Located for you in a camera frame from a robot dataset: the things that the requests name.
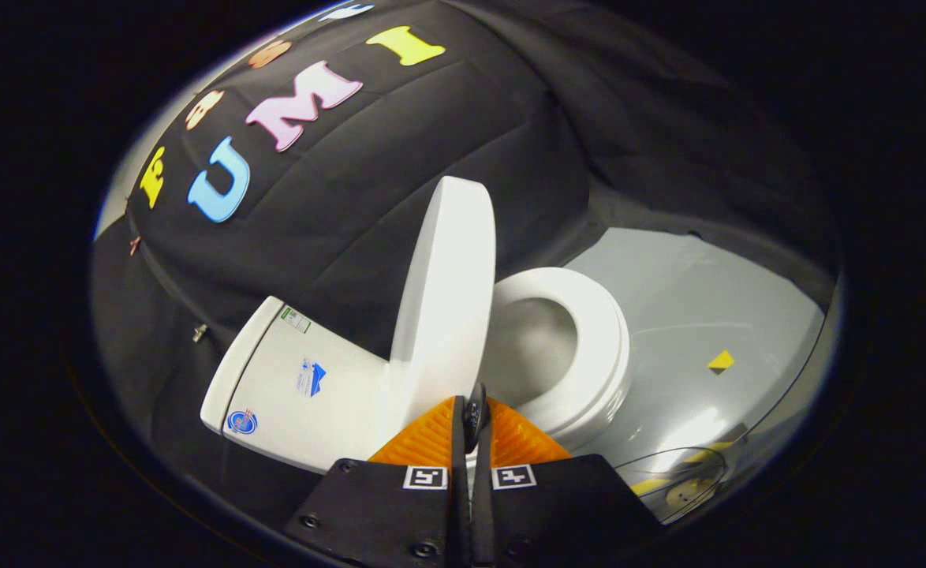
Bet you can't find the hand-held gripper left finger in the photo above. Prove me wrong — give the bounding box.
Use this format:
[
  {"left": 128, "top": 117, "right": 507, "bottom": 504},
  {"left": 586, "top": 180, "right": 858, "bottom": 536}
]
[{"left": 284, "top": 394, "right": 472, "bottom": 568}]

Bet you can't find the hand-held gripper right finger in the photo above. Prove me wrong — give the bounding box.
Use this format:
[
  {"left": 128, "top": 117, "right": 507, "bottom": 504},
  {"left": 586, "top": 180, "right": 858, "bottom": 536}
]
[{"left": 471, "top": 397, "right": 663, "bottom": 568}]

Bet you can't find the white toilet with tank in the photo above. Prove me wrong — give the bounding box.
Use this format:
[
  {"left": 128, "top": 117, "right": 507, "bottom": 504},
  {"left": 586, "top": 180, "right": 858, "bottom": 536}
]
[{"left": 200, "top": 296, "right": 629, "bottom": 474}]

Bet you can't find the white toilet seat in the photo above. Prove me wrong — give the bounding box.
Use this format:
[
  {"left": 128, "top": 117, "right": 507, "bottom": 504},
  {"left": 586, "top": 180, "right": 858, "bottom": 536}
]
[{"left": 485, "top": 267, "right": 632, "bottom": 450}]

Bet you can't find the clear round plastic container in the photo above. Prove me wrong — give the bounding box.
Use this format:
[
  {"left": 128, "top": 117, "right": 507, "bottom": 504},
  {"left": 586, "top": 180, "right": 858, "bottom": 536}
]
[{"left": 613, "top": 446, "right": 728, "bottom": 525}]

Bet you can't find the black backdrop cloth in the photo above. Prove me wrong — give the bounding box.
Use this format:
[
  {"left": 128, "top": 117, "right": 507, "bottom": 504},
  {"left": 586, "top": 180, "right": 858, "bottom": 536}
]
[{"left": 88, "top": 0, "right": 842, "bottom": 537}]

